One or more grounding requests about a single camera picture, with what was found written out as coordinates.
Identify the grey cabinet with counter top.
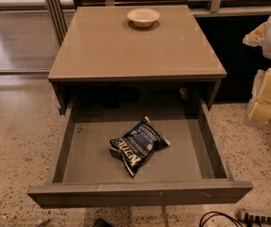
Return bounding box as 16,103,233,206
48,6,227,111

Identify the blue chip bag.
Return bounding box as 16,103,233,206
109,116,171,178

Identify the white ceramic bowl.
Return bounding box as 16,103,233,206
127,9,160,28

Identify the open grey top drawer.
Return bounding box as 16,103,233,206
27,99,253,208

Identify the small black floor object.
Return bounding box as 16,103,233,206
93,218,113,227

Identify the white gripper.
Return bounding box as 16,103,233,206
243,23,271,127

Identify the white power strip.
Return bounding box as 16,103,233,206
238,209,271,224

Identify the black cable on floor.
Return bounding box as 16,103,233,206
198,211,246,227

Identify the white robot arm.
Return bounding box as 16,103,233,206
243,15,271,128

